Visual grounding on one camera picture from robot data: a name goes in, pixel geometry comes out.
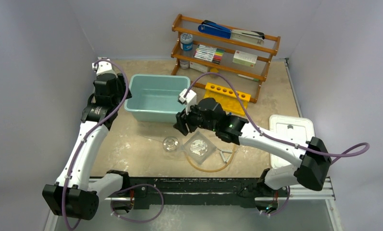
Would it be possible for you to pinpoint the clay pipe triangle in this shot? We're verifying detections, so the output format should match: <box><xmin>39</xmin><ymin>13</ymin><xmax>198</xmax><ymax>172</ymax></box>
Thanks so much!
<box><xmin>218</xmin><ymin>148</ymin><xmax>233</xmax><ymax>164</ymax></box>

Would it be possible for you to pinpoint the glass beaker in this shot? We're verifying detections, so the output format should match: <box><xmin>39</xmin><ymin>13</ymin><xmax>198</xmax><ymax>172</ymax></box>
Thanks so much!
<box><xmin>162</xmin><ymin>137</ymin><xmax>179</xmax><ymax>152</ymax></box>

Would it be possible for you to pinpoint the amber rubber tubing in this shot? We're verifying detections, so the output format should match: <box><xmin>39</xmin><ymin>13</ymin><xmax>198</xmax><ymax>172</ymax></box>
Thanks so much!
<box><xmin>184</xmin><ymin>144</ymin><xmax>238</xmax><ymax>173</ymax></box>

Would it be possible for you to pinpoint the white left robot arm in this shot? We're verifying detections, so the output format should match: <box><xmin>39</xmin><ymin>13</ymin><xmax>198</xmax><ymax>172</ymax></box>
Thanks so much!
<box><xmin>42</xmin><ymin>68</ymin><xmax>131</xmax><ymax>220</ymax></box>

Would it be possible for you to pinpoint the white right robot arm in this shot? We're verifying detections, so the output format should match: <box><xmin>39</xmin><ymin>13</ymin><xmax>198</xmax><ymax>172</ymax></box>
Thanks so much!
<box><xmin>174</xmin><ymin>97</ymin><xmax>332</xmax><ymax>196</ymax></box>

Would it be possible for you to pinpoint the yellow test tube rack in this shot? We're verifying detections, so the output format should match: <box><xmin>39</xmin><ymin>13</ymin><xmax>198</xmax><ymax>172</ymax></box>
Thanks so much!
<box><xmin>204</xmin><ymin>83</ymin><xmax>251</xmax><ymax>116</ymax></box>

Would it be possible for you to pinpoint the teal plastic tub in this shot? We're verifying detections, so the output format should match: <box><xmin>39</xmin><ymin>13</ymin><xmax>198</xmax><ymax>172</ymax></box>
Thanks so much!
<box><xmin>124</xmin><ymin>74</ymin><xmax>191</xmax><ymax>124</ymax></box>

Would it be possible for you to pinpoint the white box lower shelf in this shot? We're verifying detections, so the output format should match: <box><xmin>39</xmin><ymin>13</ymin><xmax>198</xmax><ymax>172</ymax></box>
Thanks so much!
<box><xmin>189</xmin><ymin>62</ymin><xmax>210</xmax><ymax>73</ymax></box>

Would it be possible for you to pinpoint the pack of coloured markers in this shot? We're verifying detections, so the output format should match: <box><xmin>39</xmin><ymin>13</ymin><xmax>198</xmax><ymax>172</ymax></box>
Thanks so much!
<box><xmin>194</xmin><ymin>44</ymin><xmax>225</xmax><ymax>64</ymax></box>

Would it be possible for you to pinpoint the wooden three-tier shelf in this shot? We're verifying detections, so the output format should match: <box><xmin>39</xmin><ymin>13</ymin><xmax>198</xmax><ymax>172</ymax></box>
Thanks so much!
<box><xmin>171</xmin><ymin>13</ymin><xmax>281</xmax><ymax>104</ymax></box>

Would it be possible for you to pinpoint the green white box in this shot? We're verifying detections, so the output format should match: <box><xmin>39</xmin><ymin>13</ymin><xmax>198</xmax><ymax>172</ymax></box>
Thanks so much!
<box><xmin>232</xmin><ymin>51</ymin><xmax>258</xmax><ymax>67</ymax></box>

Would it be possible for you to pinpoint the blue-lidded jar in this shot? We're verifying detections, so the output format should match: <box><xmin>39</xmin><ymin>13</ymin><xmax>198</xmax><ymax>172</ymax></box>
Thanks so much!
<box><xmin>179</xmin><ymin>33</ymin><xmax>193</xmax><ymax>51</ymax></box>

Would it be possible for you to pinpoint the blue long stapler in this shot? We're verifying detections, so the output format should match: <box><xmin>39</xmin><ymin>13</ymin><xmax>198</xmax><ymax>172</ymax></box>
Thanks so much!
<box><xmin>198</xmin><ymin>20</ymin><xmax>265</xmax><ymax>41</ymax></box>

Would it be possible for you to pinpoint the white plastic tray lid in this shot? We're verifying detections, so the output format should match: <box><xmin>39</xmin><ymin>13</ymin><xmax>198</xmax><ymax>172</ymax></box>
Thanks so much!
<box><xmin>269</xmin><ymin>114</ymin><xmax>316</xmax><ymax>169</ymax></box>

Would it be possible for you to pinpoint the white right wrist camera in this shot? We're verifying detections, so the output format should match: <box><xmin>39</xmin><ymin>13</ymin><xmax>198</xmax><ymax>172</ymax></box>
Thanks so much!
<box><xmin>178</xmin><ymin>89</ymin><xmax>197</xmax><ymax>115</ymax></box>

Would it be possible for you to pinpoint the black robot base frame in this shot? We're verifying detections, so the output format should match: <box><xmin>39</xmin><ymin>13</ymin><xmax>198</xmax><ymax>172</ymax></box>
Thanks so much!
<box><xmin>111</xmin><ymin>176</ymin><xmax>288</xmax><ymax>210</ymax></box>

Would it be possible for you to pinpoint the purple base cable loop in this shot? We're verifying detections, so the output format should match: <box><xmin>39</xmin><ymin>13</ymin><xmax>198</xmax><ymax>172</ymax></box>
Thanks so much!
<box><xmin>110</xmin><ymin>184</ymin><xmax>165</xmax><ymax>224</ymax></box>

